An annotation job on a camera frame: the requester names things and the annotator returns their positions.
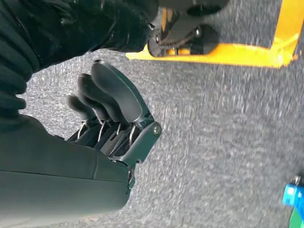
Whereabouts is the blue steel shelf rack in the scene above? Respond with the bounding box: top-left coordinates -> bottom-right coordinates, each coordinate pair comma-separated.
282,174 -> 304,218

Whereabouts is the green folding plastic crate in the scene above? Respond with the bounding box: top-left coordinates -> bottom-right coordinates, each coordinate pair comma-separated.
289,208 -> 304,228

